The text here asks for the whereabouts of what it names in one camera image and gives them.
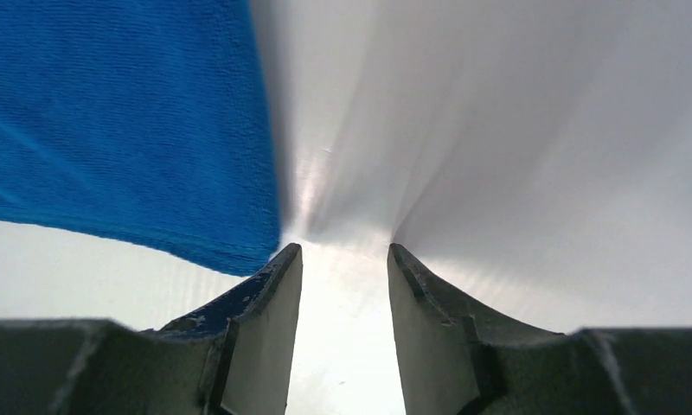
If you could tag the blue towel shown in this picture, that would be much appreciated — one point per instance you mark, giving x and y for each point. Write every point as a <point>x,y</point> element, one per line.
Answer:
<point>142,121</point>

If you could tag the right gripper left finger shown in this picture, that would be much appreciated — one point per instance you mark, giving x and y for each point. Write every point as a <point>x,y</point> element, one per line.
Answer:
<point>250,331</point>

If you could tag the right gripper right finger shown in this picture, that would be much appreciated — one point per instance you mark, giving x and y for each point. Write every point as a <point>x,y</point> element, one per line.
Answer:
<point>446,341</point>

